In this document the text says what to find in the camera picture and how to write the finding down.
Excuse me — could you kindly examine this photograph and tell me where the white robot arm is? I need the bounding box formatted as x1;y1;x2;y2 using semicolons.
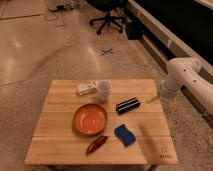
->
159;57;213;114

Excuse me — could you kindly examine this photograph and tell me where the orange ceramic bowl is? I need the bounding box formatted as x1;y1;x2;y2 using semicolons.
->
73;103;108;135

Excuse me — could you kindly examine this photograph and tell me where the translucent plastic cup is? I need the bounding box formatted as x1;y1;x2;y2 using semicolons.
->
96;80;111;101

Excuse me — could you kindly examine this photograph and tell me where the black white striped eraser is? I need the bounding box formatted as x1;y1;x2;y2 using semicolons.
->
116;97;141;115

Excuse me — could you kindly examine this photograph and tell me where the wooden table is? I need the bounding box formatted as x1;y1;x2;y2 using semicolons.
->
25;79;177;166

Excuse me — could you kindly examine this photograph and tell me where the blue sponge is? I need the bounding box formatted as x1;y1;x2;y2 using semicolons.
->
114;124;136;147

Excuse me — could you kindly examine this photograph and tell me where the red chili pepper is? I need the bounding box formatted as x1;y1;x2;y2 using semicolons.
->
86;136;108;154

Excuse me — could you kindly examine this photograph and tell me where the black office chair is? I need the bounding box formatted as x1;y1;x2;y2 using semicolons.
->
86;0;125;35

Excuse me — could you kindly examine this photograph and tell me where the power strip with cables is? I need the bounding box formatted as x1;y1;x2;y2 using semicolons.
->
46;0;76;12

